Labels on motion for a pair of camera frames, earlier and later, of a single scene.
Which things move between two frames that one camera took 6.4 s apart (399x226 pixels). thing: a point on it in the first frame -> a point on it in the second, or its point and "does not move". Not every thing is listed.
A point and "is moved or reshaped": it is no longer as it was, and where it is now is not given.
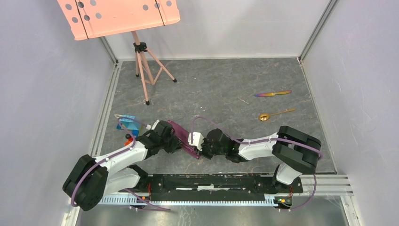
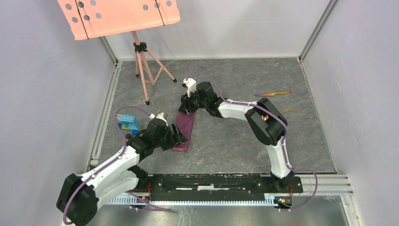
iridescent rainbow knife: x=273 y=93 does not move
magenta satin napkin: x=183 y=137 is moved or reshaped
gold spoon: x=265 y=117 does not move
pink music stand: x=87 y=19 does not move
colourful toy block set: x=127 y=123 does not move
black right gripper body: x=208 y=150 -> x=195 y=102
